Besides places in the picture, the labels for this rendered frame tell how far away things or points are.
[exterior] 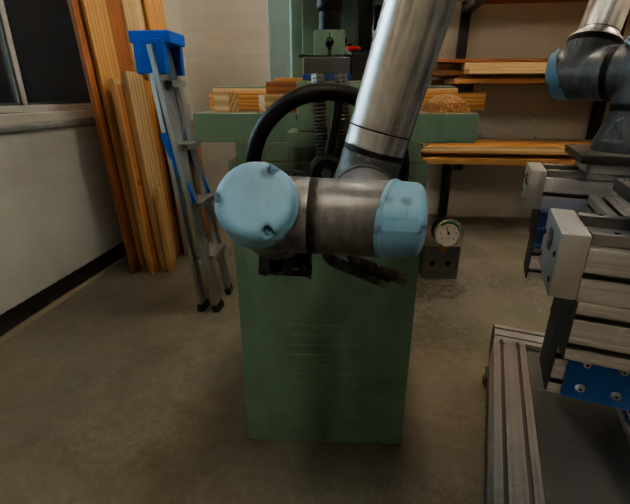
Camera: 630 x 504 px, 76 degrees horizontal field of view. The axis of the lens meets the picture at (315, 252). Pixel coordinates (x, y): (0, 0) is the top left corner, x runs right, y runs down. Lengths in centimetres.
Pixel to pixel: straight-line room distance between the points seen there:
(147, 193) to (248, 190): 200
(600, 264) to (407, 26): 37
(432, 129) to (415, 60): 45
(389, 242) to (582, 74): 85
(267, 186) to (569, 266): 41
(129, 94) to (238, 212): 197
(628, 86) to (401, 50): 72
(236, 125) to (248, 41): 260
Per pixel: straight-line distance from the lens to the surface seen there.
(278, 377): 115
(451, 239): 92
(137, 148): 232
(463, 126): 94
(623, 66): 113
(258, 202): 35
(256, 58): 347
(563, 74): 118
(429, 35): 49
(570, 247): 61
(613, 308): 65
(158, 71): 178
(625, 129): 111
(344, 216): 36
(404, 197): 38
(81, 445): 145
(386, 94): 48
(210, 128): 94
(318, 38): 102
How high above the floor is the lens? 94
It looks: 21 degrees down
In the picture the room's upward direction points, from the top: straight up
